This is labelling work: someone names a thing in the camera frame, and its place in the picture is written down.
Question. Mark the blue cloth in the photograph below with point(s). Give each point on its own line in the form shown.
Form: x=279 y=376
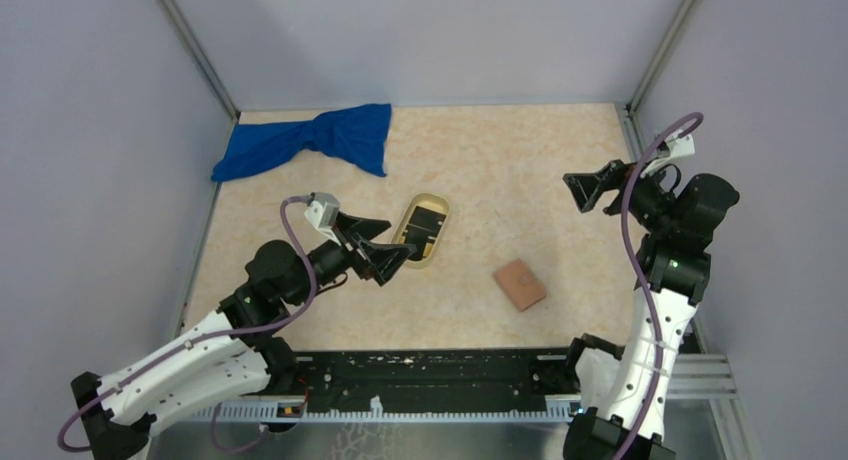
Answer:
x=356 y=135

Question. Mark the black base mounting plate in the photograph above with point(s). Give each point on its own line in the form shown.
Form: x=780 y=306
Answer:
x=464 y=381

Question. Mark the black magnetic stripe card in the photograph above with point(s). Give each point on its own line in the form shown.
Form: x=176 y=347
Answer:
x=421 y=231

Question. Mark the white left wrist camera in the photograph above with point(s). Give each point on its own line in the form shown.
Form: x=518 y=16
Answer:
x=321 y=212

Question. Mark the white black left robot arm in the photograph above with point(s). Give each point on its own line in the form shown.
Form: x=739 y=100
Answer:
x=234 y=350

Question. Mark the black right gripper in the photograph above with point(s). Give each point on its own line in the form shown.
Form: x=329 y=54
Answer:
x=586 y=187

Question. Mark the aluminium corner post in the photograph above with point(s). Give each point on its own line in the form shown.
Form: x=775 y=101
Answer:
x=192 y=45
x=662 y=54

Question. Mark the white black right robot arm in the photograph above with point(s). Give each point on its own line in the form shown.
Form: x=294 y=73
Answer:
x=624 y=388

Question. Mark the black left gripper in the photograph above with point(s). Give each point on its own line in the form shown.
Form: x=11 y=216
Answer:
x=382 y=260

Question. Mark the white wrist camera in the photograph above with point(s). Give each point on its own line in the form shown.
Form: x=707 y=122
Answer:
x=321 y=212
x=671 y=150

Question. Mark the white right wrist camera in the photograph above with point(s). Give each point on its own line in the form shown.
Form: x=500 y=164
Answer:
x=671 y=150

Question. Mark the beige oval plastic tray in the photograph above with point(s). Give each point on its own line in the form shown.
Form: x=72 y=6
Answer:
x=427 y=200

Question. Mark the aluminium right corner post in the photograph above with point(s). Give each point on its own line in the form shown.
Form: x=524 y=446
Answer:
x=662 y=54

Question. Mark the aluminium front rail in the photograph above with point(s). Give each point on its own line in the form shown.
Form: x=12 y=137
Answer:
x=292 y=409

